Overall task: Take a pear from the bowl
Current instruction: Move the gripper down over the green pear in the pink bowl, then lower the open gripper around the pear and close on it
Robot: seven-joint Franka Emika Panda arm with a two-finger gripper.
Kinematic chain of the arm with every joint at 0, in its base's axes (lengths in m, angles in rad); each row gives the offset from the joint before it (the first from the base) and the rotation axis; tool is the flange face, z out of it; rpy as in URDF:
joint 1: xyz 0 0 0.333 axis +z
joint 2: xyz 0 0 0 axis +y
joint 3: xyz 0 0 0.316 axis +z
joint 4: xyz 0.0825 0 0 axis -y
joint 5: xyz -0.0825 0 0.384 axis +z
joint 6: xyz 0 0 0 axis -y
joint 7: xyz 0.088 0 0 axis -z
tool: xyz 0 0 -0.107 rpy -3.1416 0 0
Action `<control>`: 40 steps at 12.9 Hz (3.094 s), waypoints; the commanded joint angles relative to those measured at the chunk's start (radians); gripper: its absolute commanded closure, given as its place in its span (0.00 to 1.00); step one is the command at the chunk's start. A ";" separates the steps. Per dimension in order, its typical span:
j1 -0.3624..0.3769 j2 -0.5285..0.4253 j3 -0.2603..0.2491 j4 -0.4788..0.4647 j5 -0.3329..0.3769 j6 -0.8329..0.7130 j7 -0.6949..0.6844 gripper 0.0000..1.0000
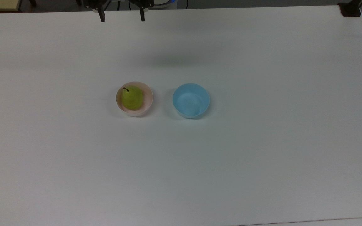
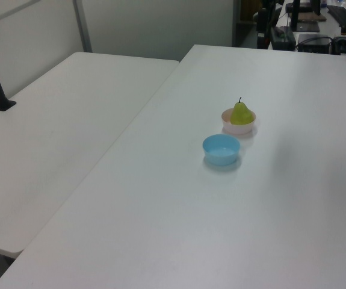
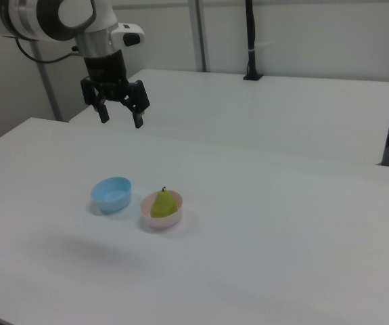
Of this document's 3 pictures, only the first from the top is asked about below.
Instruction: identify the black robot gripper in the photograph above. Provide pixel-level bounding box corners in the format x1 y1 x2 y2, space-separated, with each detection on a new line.
83 0 154 23

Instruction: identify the green pear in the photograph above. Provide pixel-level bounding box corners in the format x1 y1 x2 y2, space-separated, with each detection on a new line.
121 85 144 110

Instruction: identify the pink bowl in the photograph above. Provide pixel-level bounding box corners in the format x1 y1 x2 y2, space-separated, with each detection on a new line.
116 82 154 117

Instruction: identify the light blue bowl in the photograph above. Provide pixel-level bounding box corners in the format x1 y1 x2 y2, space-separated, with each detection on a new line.
172 83 211 119

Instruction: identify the black table clamp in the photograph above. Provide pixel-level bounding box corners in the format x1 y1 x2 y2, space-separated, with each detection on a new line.
337 0 362 17

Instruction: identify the robot base with blue ring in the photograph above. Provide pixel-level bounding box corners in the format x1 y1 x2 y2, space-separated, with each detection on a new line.
153 0 178 7

